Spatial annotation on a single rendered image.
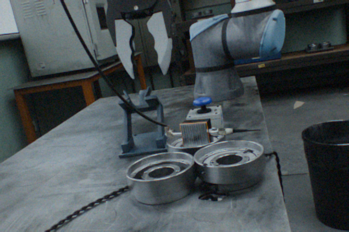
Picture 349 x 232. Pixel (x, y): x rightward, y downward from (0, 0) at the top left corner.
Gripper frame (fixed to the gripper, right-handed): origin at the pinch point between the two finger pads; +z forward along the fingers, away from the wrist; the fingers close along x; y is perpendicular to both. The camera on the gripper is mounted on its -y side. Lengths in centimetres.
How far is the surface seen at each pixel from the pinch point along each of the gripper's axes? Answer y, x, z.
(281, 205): -9.2, -17.1, 19.3
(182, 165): -1.0, -3.5, 15.4
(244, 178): -5.0, -12.8, 16.8
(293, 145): 226, -39, 68
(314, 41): 403, -89, -9
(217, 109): 23.7, -7.4, 10.4
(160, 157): 1.9, 0.6, 14.4
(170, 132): 7.9, -0.4, 11.5
